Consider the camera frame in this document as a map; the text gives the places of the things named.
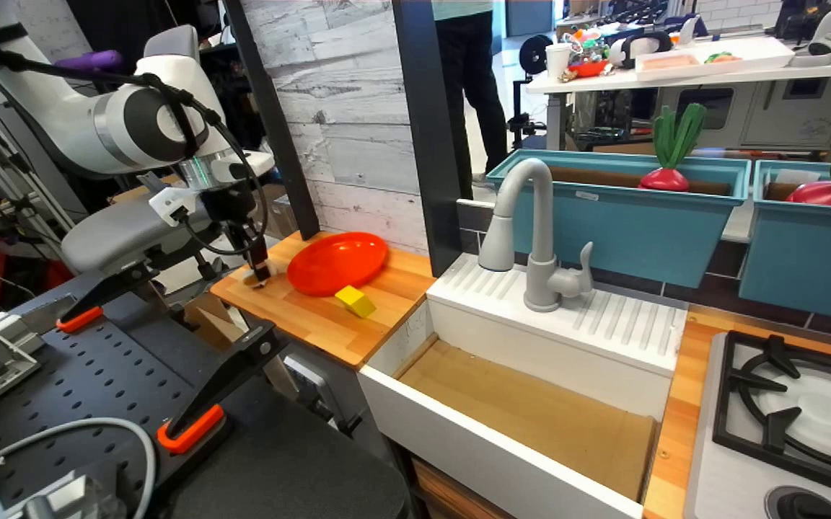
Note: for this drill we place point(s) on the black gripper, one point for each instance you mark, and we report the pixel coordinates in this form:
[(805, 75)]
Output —
[(240, 209)]

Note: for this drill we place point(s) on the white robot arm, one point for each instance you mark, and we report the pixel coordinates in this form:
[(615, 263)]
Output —
[(160, 116)]

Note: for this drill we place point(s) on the orange plastic plate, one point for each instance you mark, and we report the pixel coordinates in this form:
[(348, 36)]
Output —
[(338, 261)]

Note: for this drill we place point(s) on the yellow wooden block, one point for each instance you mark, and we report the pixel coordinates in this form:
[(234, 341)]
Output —
[(355, 302)]

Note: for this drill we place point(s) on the black perforated mounting board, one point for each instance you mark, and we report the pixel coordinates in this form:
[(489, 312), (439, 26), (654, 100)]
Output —
[(130, 365)]

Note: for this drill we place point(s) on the black orange clamp far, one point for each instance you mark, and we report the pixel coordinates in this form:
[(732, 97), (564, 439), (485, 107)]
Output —
[(91, 303)]

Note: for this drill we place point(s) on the wood-pattern backdrop panel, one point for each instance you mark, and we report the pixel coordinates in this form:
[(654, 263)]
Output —
[(354, 101)]

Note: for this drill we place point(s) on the grey toy faucet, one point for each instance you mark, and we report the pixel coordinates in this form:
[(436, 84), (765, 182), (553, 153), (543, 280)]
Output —
[(545, 284)]

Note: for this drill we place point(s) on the white toy sink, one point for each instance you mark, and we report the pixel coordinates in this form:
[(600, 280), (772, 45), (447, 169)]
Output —
[(540, 414)]

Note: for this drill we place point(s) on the standing person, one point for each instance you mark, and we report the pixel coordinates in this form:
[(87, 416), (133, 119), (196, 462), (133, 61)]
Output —
[(465, 32)]

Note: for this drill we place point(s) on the teal planter box left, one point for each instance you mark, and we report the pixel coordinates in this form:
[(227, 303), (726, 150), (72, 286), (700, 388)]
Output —
[(651, 235)]

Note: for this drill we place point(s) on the teal planter box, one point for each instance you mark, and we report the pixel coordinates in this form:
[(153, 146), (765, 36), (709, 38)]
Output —
[(789, 257), (651, 235)]

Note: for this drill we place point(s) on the toy radish left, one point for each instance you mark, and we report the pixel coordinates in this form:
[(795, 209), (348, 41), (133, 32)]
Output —
[(672, 139)]

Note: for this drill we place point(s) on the toy gas stove top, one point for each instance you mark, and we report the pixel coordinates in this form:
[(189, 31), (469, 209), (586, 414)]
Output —
[(762, 444)]

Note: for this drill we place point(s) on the white background table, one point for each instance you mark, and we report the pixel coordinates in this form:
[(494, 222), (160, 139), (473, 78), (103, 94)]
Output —
[(781, 97)]

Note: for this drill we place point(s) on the teal planter box right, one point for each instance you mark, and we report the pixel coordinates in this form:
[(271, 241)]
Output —
[(789, 257)]

